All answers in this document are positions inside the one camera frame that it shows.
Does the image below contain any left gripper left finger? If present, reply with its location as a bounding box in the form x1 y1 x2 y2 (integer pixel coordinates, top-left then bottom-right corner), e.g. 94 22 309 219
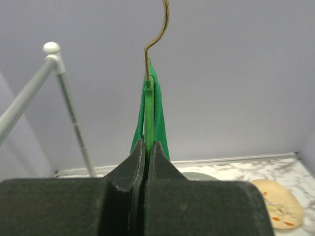
0 140 145 236

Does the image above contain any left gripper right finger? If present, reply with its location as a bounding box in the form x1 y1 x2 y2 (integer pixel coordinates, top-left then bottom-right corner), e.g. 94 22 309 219
143 141 274 236

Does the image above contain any green tank top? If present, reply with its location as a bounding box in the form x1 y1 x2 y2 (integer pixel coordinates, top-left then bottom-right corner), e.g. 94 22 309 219
130 63 170 161

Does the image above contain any green hanger front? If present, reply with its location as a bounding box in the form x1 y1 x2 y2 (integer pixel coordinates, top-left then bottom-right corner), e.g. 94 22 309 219
144 0 170 154

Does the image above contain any beige bird plate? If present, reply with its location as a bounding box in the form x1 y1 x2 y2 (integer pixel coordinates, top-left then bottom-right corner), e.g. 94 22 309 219
252 179 304 230

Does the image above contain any white clothes rack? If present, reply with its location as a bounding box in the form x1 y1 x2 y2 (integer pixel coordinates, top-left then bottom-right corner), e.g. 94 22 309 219
0 42 96 177

